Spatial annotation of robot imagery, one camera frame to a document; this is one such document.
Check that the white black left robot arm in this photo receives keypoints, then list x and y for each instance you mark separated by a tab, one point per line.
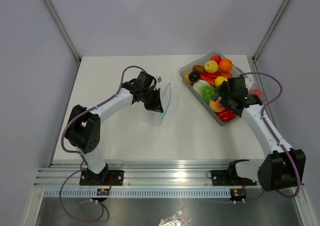
83	130

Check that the clear plastic food bin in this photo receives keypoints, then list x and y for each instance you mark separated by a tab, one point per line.
237	70

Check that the left aluminium frame post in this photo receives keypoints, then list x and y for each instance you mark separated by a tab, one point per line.
61	28

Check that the red toy tomato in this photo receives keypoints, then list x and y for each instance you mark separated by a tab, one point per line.
226	74

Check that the red toy bell pepper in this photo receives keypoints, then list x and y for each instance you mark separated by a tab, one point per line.
226	115

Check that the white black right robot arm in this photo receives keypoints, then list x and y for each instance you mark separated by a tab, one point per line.
283	166

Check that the right aluminium frame post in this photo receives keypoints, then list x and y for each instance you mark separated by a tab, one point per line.
272	27

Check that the small yellow toy fruit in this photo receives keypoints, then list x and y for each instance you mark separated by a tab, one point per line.
187	78

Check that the bag of small parts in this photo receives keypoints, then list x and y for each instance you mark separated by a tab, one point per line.
176	219

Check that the yellow toy pear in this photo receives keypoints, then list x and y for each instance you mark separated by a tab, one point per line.
220	80

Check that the pale yellow toy apple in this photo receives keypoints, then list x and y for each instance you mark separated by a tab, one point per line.
211	66

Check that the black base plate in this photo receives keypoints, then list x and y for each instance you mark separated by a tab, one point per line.
224	178
106	178

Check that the white toy radish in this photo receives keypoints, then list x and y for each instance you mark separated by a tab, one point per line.
248	83

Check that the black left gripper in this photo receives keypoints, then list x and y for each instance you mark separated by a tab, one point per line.
156	106

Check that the brown toy kiwi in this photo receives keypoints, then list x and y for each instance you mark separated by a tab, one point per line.
198	68

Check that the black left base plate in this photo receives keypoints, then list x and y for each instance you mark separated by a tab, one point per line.
106	178

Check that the red toy chili pepper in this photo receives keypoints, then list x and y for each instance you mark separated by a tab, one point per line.
210	75

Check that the orange pink toy peach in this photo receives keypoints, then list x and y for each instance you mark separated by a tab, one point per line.
216	106

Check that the aluminium mounting rail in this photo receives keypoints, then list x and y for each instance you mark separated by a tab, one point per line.
140	174

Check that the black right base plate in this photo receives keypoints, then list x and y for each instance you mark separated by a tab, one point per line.
224	178

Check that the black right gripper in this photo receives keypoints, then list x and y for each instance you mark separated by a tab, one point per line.
223	89

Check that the white slotted cable duct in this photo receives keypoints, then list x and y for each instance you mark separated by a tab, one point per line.
138	193

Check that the orange toy tangerine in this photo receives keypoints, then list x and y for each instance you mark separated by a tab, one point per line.
225	65

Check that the aluminium frame post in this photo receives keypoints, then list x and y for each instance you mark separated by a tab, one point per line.
61	28
272	27

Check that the clear zip top bag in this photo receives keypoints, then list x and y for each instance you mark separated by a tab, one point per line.
157	116

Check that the green white toy cabbage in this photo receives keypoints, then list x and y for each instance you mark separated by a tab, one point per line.
204	90

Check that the orange toy carrot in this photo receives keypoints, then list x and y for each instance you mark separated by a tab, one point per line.
208	80

